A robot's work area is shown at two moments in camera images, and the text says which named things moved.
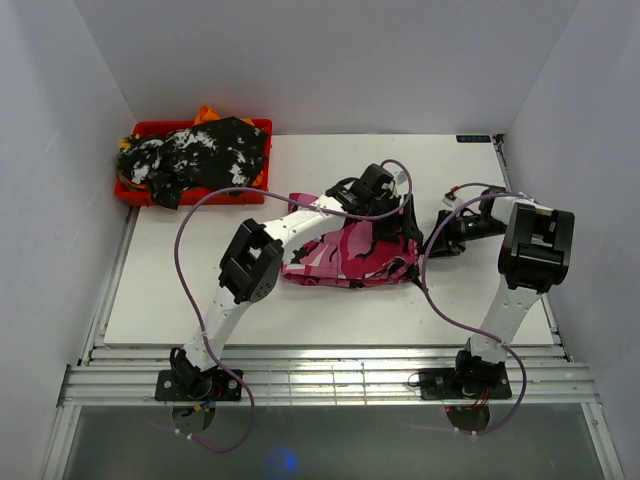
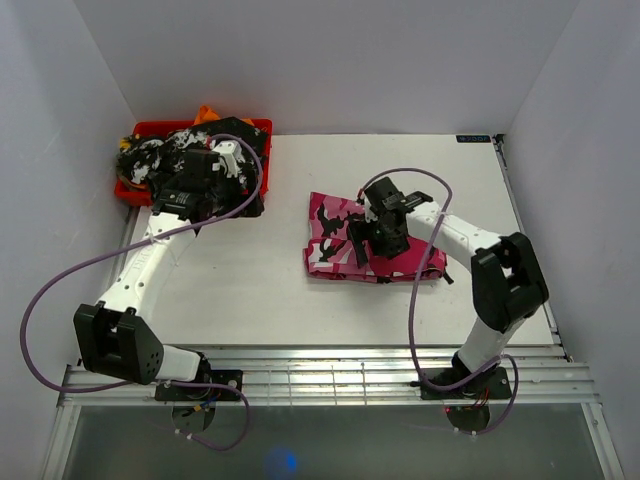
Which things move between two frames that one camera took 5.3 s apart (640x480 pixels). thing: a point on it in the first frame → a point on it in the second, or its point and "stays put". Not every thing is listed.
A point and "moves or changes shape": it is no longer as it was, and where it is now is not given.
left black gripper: [401, 224] → [234, 183]
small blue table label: [475, 138] stays put
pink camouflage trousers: [355, 253] moves or changes shape
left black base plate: [227, 385] stays put
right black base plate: [445, 384] stays put
